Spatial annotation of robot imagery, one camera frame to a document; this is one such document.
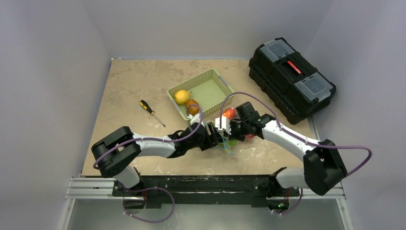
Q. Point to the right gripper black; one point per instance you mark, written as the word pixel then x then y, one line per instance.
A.
pixel 232 127

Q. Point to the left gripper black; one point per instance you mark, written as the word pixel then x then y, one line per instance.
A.
pixel 212 140

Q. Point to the clear zip top bag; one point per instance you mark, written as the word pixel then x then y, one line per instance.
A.
pixel 225 146

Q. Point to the green fake lime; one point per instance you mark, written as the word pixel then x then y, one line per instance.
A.
pixel 232 142

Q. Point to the brown fake kiwi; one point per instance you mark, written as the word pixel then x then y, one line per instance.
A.
pixel 192 107

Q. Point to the yellow fake lemon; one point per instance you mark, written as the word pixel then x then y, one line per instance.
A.
pixel 181 96

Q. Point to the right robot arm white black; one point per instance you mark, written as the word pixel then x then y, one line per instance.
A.
pixel 323 166

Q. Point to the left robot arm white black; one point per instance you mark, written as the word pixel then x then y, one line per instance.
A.
pixel 114 153

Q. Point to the red fake apple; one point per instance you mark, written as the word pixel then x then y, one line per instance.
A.
pixel 249 137

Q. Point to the green plastic basket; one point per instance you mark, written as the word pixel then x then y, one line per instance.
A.
pixel 208 89

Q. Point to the black toolbox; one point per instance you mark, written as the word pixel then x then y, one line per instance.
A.
pixel 294 85

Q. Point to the yellow black screwdriver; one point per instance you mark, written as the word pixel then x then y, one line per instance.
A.
pixel 145 106

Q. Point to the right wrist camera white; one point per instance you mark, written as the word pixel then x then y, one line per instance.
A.
pixel 222 124

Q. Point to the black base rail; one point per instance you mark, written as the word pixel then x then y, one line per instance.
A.
pixel 253 190

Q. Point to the aluminium frame rail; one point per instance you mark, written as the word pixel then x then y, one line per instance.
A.
pixel 84 188

